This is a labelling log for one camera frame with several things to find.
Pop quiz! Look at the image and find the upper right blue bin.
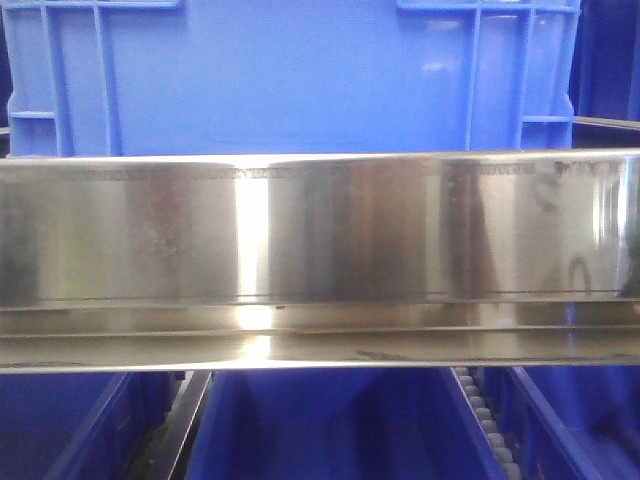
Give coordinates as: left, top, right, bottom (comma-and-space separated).
570, 1, 639, 121

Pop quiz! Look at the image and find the lower left metal divider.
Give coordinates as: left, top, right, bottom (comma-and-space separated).
125, 371, 212, 479

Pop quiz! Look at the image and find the lower right roller track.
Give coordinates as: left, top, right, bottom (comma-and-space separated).
451, 366, 522, 480

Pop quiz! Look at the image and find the lower left blue bin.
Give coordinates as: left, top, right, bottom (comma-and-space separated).
1, 372, 185, 479

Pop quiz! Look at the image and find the blue plastic bin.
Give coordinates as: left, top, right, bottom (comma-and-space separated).
1, 1, 581, 157

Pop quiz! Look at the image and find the stainless steel shelf rail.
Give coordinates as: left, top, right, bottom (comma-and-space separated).
1, 149, 639, 373

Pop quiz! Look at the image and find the lower middle blue bin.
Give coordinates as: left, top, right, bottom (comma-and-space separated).
186, 368, 505, 479

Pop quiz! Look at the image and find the lower right blue bin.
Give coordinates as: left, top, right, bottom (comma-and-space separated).
478, 366, 639, 479

